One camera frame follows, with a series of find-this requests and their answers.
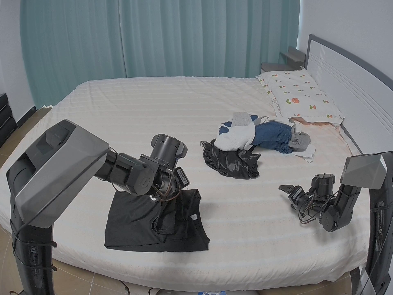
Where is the black satin garment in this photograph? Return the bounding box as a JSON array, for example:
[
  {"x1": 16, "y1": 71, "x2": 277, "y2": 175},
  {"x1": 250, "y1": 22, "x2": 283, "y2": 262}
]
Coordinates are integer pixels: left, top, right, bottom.
[{"x1": 200, "y1": 138, "x2": 261, "y2": 180}]

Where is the white printed pillow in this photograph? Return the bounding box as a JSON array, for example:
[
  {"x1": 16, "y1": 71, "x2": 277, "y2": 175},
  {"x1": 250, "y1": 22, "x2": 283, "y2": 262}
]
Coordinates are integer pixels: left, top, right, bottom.
[{"x1": 255, "y1": 69, "x2": 346, "y2": 125}]

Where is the pile of clothes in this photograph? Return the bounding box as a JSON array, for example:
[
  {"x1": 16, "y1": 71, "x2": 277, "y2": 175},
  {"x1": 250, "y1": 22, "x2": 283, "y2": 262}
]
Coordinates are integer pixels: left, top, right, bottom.
[{"x1": 218, "y1": 112, "x2": 317, "y2": 164}]

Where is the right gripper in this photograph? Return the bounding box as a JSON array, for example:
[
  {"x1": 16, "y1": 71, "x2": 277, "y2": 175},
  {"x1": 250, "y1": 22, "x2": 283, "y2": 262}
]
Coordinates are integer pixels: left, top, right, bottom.
[{"x1": 279, "y1": 184, "x2": 314, "y2": 216}]

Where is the bed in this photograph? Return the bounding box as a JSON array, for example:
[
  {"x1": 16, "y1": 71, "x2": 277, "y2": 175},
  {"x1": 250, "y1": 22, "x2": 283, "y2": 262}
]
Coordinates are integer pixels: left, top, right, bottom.
[{"x1": 0, "y1": 34, "x2": 393, "y2": 283}]

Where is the grey bedside table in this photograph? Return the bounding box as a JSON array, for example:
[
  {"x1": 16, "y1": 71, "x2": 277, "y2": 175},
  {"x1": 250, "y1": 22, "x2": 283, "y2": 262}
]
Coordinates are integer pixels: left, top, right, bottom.
[{"x1": 260, "y1": 46, "x2": 306, "y2": 73}]

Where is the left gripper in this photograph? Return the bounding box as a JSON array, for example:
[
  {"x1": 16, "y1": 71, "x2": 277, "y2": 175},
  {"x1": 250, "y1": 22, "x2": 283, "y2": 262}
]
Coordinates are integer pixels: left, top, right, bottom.
[{"x1": 158, "y1": 166, "x2": 190, "y2": 201}]

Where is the blue-green curtain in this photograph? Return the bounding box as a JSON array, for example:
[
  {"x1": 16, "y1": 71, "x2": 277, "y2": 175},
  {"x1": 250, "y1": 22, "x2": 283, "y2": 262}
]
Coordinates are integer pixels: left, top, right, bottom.
[
  {"x1": 118, "y1": 0, "x2": 303, "y2": 78},
  {"x1": 20, "y1": 0, "x2": 127, "y2": 110}
]

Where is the black chest of drawers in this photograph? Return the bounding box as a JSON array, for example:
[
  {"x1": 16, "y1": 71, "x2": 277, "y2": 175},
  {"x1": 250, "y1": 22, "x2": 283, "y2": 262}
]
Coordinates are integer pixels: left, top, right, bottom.
[{"x1": 0, "y1": 92, "x2": 17, "y2": 148}]

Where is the black T-shirt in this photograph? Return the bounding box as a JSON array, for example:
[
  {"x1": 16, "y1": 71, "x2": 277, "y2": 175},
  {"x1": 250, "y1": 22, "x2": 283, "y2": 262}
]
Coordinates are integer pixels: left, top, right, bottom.
[{"x1": 104, "y1": 188, "x2": 211, "y2": 253}]

